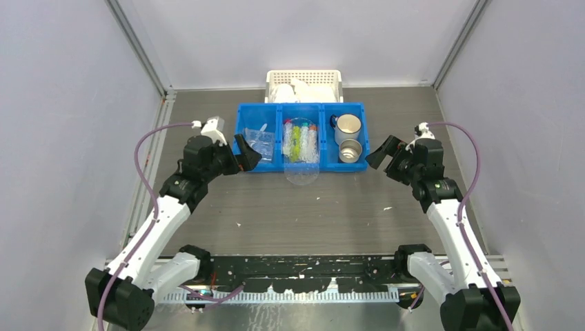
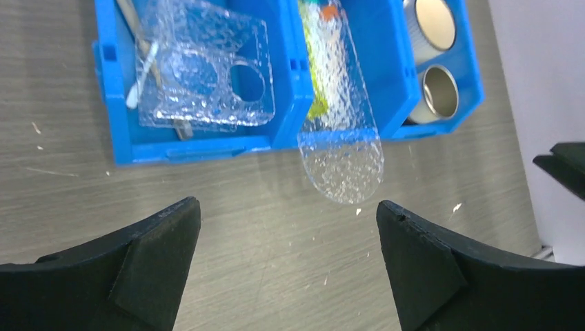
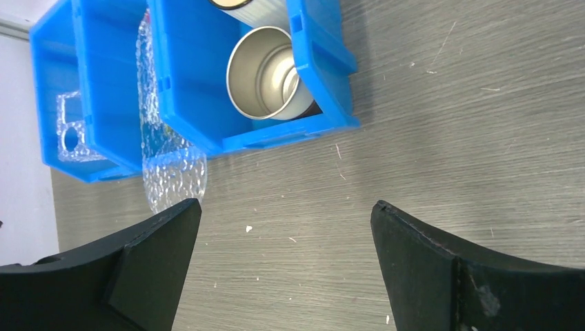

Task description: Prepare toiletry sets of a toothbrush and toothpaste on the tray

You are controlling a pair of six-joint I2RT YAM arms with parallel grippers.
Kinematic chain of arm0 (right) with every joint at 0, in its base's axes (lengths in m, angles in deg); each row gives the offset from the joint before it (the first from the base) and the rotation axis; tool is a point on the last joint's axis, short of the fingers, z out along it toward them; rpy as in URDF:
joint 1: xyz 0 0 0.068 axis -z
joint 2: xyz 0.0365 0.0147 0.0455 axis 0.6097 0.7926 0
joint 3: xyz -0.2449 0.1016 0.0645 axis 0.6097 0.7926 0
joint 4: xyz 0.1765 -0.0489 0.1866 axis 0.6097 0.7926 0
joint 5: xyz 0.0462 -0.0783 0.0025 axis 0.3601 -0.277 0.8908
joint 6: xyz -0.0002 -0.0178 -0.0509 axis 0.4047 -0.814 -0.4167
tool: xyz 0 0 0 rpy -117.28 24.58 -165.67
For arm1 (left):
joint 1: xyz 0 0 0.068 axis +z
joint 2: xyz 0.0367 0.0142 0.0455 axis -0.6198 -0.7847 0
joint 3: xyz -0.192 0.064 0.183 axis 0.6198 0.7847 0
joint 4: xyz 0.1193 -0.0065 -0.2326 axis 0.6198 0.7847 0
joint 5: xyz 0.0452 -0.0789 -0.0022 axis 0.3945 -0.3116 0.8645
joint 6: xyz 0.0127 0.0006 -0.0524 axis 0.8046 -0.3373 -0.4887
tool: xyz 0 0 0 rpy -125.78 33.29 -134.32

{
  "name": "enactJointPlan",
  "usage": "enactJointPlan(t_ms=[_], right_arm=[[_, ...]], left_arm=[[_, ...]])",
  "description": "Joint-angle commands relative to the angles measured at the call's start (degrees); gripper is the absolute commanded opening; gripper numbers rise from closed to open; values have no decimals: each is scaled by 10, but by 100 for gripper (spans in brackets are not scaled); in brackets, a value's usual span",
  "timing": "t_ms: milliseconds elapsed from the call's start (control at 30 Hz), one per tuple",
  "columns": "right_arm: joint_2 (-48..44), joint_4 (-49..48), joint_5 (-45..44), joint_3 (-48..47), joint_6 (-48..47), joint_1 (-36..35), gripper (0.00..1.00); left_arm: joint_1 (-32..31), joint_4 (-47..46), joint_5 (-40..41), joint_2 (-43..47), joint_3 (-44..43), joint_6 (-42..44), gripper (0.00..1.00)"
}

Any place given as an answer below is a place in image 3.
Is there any clear oval textured tray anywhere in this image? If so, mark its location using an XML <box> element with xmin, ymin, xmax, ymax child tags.
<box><xmin>136</xmin><ymin>9</ymin><xmax>208</xmax><ymax>214</ymax></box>

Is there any clear square textured holder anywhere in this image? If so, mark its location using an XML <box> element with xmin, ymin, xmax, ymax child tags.
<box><xmin>56</xmin><ymin>90</ymin><xmax>106</xmax><ymax>163</ymax></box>

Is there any white enamel mug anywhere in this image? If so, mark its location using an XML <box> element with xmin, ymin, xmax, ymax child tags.
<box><xmin>209</xmin><ymin>0</ymin><xmax>290</xmax><ymax>32</ymax></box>

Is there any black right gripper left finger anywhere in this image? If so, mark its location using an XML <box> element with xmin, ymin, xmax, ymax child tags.
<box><xmin>1</xmin><ymin>199</ymin><xmax>201</xmax><ymax>330</ymax></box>

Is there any small metal cup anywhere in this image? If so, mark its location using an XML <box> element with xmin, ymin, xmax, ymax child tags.
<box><xmin>226</xmin><ymin>26</ymin><xmax>321</xmax><ymax>121</ymax></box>

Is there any blue three-compartment plastic bin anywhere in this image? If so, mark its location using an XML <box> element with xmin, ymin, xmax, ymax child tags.
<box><xmin>30</xmin><ymin>1</ymin><xmax>359</xmax><ymax>183</ymax></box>

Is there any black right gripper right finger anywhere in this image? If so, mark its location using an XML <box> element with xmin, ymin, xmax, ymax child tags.
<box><xmin>370</xmin><ymin>201</ymin><xmax>584</xmax><ymax>330</ymax></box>

